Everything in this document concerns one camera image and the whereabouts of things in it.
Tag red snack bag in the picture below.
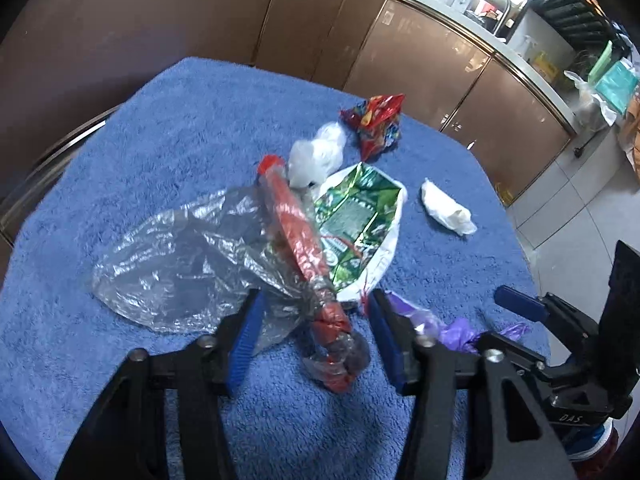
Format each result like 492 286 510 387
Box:
340 94 405 162

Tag yellow box on counter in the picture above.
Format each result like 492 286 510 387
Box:
532 51 559 84

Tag teal hanging bag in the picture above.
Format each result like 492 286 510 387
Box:
596 58 639 115

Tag brown kitchen cabinets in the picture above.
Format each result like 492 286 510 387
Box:
0 0 573 261

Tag clear white plastic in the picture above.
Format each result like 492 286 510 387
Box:
288 122 346 188

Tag red clear plastic wrapper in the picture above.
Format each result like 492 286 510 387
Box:
91 155 370 393

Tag orange patterned apron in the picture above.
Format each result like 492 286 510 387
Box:
618 92 640 179

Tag purple twisted wrapper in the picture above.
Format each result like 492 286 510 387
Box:
385 290 530 354

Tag white plastic bag hanging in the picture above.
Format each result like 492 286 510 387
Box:
563 70 617 132

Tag blue towel mat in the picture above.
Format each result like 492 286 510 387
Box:
1 58 535 479

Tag black dish rack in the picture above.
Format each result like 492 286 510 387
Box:
528 0 630 56

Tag green white snack packet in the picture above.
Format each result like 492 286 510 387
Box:
312 162 408 302

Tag kitchen faucet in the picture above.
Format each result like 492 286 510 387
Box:
473 0 512 37

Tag cooking oil bottle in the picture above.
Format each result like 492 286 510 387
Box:
495 182 514 207

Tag white tissue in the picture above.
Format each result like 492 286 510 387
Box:
421 179 477 236

